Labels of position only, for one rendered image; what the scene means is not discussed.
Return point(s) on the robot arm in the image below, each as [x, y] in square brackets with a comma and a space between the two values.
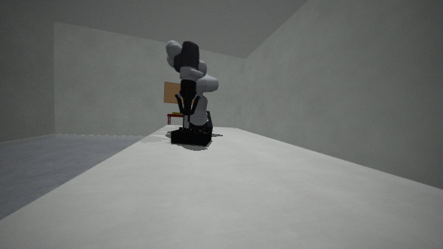
[183, 58]

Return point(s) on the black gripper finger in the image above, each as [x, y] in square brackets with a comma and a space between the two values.
[182, 108]
[189, 110]

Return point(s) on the black lighting desk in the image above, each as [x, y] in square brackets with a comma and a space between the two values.
[191, 136]

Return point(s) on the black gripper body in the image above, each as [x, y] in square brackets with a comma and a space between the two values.
[188, 86]

